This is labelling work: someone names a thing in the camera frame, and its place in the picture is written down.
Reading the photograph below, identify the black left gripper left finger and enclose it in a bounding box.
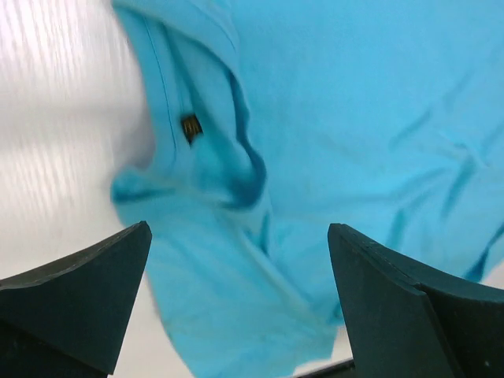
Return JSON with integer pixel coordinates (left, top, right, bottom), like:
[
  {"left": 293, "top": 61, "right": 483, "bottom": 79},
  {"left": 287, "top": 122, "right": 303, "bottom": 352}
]
[{"left": 1, "top": 221, "right": 152, "bottom": 377}]

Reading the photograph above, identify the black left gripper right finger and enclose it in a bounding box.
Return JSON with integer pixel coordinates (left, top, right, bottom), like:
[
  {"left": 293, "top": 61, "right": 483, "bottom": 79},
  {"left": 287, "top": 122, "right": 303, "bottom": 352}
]
[{"left": 328, "top": 224, "right": 503, "bottom": 377}]

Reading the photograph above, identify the turquoise t shirt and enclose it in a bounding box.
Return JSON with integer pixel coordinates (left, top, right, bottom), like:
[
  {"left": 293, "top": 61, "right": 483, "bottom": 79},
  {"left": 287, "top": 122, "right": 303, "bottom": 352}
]
[{"left": 111, "top": 1, "right": 503, "bottom": 377}]

